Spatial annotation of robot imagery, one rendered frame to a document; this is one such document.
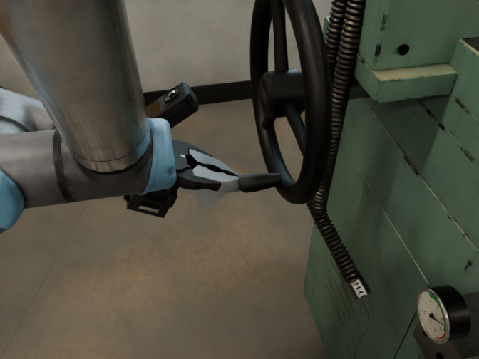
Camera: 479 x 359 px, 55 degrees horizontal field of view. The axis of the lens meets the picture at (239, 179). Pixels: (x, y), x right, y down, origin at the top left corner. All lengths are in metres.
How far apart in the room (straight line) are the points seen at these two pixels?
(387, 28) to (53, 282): 1.20
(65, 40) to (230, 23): 1.68
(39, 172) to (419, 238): 0.50
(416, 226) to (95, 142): 0.48
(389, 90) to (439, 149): 0.12
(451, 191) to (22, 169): 0.48
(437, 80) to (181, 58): 1.50
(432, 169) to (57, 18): 0.50
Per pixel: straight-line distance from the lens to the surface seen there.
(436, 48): 0.57
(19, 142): 0.48
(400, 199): 0.72
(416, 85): 0.56
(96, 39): 0.28
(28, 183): 0.46
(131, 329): 1.33
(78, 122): 0.35
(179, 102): 0.55
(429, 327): 0.60
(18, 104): 0.56
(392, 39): 0.54
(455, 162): 0.60
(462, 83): 0.58
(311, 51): 0.47
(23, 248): 1.60
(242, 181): 0.61
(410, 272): 0.74
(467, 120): 0.57
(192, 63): 1.98
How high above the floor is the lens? 1.12
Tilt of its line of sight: 42 degrees down
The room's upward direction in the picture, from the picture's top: straight up
